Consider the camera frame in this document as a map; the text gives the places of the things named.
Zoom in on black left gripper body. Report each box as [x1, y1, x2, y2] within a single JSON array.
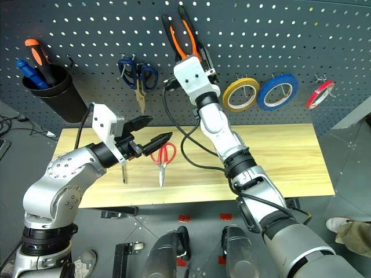
[[114, 120, 145, 163]]

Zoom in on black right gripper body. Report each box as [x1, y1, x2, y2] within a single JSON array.
[[202, 65, 220, 85]]

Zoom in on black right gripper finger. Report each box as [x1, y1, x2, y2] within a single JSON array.
[[198, 41, 214, 72]]

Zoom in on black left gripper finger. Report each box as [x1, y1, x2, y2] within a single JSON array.
[[141, 131, 174, 156], [123, 115, 155, 137]]

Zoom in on orange black handled pliers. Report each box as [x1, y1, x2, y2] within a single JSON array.
[[161, 5, 203, 63]]

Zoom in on yellow tape roll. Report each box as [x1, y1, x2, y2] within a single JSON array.
[[222, 77, 261, 113]]

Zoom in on dark grey pegboard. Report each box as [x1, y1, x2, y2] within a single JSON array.
[[0, 0, 371, 140]]

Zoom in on blue tape roll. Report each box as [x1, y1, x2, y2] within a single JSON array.
[[257, 74, 299, 111]]

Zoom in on red tape roll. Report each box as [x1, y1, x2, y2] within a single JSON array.
[[305, 80, 335, 110]]

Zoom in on black table clamp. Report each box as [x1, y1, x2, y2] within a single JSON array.
[[100, 206, 139, 220]]

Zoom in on black cup holder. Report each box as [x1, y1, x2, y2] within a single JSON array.
[[21, 64, 89, 124]]

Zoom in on dark rounded robot shape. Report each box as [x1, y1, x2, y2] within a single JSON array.
[[221, 225, 263, 278], [142, 225, 192, 278]]

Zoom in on white grey shoe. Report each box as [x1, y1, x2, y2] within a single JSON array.
[[72, 250, 98, 278]]

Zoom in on white sneaker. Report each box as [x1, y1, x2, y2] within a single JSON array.
[[325, 217, 354, 233]]

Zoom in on olive trouser leg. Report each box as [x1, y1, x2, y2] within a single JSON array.
[[335, 220, 371, 261]]

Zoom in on red handled scissors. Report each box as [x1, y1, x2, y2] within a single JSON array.
[[150, 141, 177, 191]]

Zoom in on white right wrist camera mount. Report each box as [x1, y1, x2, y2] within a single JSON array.
[[173, 54, 221, 103]]

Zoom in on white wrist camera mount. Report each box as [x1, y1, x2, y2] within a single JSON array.
[[91, 103, 128, 166], [173, 54, 221, 103]]

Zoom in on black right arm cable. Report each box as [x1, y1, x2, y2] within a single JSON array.
[[162, 76, 313, 225]]

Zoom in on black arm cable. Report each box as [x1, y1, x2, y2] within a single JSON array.
[[74, 103, 96, 151], [162, 76, 313, 225]]

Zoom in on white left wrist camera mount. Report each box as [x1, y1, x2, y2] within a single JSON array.
[[91, 103, 128, 166]]

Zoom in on blue handled scissors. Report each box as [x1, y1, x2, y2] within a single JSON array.
[[118, 58, 159, 115]]

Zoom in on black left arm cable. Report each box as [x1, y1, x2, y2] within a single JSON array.
[[74, 103, 96, 151]]

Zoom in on black metal bracket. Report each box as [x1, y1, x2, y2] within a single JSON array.
[[112, 242, 145, 278]]

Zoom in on black floor cables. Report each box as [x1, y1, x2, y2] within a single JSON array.
[[0, 114, 57, 141]]

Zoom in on orange black handled screwdriver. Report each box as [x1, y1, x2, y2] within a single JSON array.
[[24, 38, 58, 86]]

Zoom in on blue handled screwdriver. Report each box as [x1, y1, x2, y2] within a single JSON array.
[[15, 59, 49, 90]]

